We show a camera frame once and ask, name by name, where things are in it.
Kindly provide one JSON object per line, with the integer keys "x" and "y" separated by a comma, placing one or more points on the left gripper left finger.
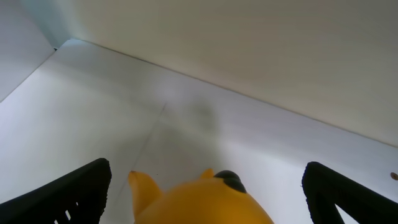
{"x": 62, "y": 199}

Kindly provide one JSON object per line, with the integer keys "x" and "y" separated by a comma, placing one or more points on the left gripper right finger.
{"x": 323, "y": 193}

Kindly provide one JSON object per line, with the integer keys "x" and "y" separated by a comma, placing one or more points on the orange toy dinosaur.
{"x": 199, "y": 205}

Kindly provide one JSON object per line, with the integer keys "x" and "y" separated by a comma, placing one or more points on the white shelf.
{"x": 217, "y": 62}

